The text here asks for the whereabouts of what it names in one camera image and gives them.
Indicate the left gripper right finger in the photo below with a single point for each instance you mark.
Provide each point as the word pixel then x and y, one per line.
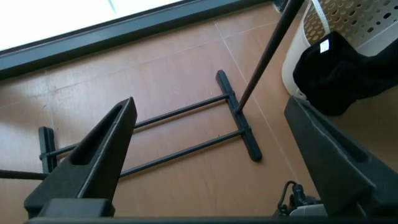
pixel 342 174

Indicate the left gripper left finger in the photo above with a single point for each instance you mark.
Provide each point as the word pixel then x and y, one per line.
pixel 102 161

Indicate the white laundry basket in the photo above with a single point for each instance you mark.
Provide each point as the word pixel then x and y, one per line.
pixel 348 18

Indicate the heap of black clothes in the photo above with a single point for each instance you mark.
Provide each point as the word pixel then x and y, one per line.
pixel 329 77

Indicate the black clothes rack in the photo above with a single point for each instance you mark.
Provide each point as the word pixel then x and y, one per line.
pixel 239 124

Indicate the window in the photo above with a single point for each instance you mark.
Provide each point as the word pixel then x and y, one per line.
pixel 93 40

